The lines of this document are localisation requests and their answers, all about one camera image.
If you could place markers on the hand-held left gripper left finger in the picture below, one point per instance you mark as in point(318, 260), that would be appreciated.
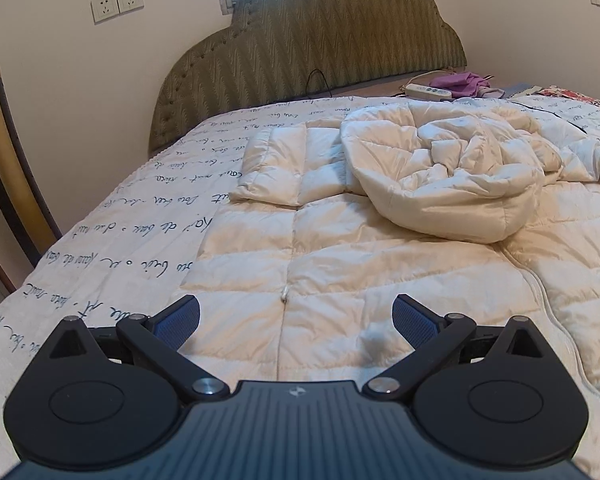
point(177, 317)

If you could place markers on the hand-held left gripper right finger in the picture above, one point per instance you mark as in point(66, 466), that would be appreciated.
point(414, 317)

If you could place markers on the cream puffer jacket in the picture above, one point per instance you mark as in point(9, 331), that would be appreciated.
point(340, 255)

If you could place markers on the white script-printed bedspread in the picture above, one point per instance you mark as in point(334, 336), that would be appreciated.
point(130, 220)

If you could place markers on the white power strip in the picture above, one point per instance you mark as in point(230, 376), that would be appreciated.
point(427, 89)

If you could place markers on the purple cloth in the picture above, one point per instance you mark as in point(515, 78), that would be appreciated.
point(460, 82)

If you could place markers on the floral printed cloth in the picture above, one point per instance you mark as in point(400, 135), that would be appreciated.
point(572, 96)

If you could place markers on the olive padded headboard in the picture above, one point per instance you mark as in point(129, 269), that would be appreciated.
point(305, 45)

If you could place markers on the gold and dark curved frame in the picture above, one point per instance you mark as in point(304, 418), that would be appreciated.
point(0, 125)

